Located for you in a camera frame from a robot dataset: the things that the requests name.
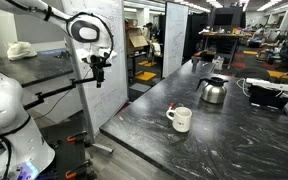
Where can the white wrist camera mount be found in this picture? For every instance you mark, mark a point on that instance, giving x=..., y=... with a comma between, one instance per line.
x=84, y=55

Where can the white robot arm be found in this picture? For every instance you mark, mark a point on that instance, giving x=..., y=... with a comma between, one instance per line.
x=27, y=154

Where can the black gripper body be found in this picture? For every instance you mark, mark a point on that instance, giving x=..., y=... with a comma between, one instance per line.
x=97, y=65

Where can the white ceramic mug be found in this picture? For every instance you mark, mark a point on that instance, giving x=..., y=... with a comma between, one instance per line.
x=181, y=118

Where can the cardboard box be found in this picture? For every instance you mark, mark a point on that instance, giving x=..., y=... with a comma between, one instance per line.
x=136, y=40

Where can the white cloth bundle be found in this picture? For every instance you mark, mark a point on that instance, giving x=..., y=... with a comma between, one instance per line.
x=20, y=50

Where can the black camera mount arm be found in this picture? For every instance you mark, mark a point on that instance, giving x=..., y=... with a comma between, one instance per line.
x=42, y=96

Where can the white power strip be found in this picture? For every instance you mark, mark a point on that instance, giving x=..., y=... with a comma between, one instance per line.
x=267, y=84

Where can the large white whiteboard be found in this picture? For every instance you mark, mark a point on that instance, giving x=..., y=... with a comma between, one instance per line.
x=100, y=104

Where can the black box on table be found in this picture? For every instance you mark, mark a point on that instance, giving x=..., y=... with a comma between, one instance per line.
x=266, y=97

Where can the steel coffee carafe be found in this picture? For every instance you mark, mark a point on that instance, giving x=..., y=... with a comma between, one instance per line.
x=214, y=91

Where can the wooden desk in background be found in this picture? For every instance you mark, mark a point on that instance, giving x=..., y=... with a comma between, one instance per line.
x=226, y=45

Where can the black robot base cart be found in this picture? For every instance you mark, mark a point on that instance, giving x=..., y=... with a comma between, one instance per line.
x=70, y=162

